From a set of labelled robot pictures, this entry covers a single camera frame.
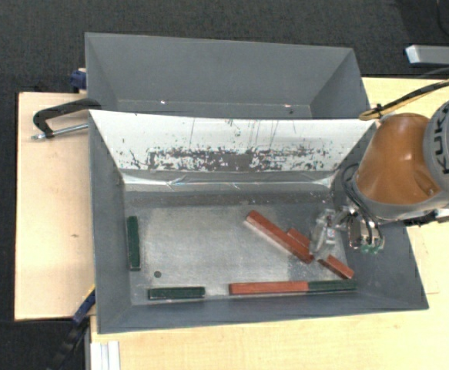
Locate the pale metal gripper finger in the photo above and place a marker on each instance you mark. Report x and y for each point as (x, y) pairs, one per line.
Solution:
(329, 245)
(318, 233)

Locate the red-brown flat block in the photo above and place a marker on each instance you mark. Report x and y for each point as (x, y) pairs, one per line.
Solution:
(339, 266)
(268, 288)
(276, 235)

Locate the dark green flat block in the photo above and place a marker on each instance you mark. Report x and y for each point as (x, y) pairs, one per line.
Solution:
(176, 293)
(133, 243)
(332, 285)

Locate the grey metal bin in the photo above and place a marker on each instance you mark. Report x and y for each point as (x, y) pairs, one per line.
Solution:
(208, 75)

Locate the pale wood board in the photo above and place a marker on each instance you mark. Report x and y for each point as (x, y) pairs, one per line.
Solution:
(51, 206)

